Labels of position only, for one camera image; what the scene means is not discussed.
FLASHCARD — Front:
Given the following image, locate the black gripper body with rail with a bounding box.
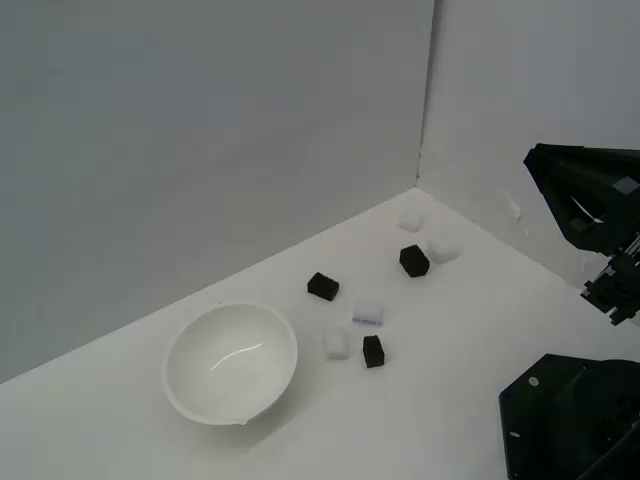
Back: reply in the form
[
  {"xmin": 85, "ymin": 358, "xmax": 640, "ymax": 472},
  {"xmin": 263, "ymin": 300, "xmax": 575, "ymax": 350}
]
[{"xmin": 579, "ymin": 232, "xmax": 640, "ymax": 328}]

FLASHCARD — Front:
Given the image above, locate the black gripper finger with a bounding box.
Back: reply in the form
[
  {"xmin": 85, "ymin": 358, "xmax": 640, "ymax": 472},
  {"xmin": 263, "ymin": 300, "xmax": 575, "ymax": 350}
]
[
  {"xmin": 523, "ymin": 144, "xmax": 627, "ymax": 257},
  {"xmin": 537, "ymin": 143, "xmax": 640, "ymax": 236}
]

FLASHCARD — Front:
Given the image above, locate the black foam cube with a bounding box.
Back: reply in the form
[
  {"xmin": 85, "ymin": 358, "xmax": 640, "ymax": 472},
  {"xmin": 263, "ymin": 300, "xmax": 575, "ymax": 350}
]
[
  {"xmin": 398, "ymin": 244, "xmax": 432, "ymax": 279},
  {"xmin": 362, "ymin": 334, "xmax": 388, "ymax": 370},
  {"xmin": 306, "ymin": 271, "xmax": 341, "ymax": 303}
]

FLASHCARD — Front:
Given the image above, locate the white bowl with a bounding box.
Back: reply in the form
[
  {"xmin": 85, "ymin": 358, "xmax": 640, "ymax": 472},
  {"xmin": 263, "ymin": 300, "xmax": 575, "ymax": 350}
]
[{"xmin": 163, "ymin": 302, "xmax": 300, "ymax": 427}]

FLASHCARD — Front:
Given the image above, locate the white foam cube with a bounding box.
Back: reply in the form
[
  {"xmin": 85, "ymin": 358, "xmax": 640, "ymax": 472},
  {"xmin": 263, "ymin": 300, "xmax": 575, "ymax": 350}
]
[
  {"xmin": 425, "ymin": 238, "xmax": 460, "ymax": 265},
  {"xmin": 323, "ymin": 325, "xmax": 350, "ymax": 361},
  {"xmin": 397, "ymin": 197, "xmax": 426, "ymax": 232}
]

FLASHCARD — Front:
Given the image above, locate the white cube with blue print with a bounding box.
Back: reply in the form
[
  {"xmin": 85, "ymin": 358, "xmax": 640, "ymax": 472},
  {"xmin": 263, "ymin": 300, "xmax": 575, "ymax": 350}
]
[{"xmin": 351, "ymin": 298, "xmax": 386, "ymax": 326}]

